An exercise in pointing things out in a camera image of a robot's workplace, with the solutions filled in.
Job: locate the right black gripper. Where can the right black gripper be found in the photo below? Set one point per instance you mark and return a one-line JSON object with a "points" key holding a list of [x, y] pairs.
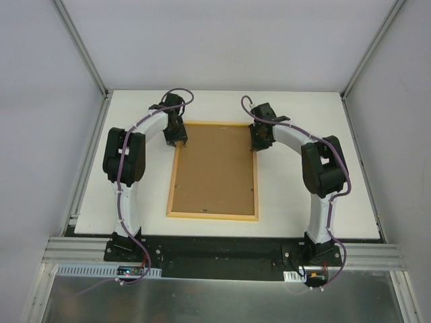
{"points": [[259, 140]]}

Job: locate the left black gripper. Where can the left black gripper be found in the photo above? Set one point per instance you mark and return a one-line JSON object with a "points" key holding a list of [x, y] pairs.
{"points": [[176, 135]]}

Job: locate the yellow wooden picture frame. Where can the yellow wooden picture frame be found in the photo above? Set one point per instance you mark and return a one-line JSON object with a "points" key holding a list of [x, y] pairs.
{"points": [[256, 188]]}

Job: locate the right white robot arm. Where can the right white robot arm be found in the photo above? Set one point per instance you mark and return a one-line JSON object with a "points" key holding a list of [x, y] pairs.
{"points": [[324, 171]]}

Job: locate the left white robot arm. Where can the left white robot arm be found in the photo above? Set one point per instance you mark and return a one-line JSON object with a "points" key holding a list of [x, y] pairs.
{"points": [[125, 160]]}

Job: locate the right aluminium corner post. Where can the right aluminium corner post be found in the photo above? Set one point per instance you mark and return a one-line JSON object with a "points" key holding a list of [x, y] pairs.
{"points": [[381, 32]]}

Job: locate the aluminium corner post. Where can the aluminium corner post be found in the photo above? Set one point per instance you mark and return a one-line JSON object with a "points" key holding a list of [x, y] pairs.
{"points": [[79, 46], [381, 32]]}

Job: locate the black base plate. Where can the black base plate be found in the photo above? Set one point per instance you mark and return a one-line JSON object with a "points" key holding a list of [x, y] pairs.
{"points": [[245, 259]]}

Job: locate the left aluminium corner post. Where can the left aluminium corner post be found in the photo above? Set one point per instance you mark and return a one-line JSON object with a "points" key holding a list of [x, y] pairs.
{"points": [[79, 46]]}

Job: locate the right white cable duct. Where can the right white cable duct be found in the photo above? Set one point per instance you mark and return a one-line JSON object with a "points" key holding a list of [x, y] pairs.
{"points": [[295, 277]]}

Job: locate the white cable duct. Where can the white cable duct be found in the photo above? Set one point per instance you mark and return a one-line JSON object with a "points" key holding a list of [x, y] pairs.
{"points": [[295, 277], [107, 271]]}

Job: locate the aluminium front rail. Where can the aluminium front rail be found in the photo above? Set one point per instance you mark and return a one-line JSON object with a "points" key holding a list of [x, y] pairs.
{"points": [[360, 256]]}

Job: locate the left white cable duct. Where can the left white cable duct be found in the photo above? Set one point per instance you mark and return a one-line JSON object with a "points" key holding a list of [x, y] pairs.
{"points": [[107, 271]]}

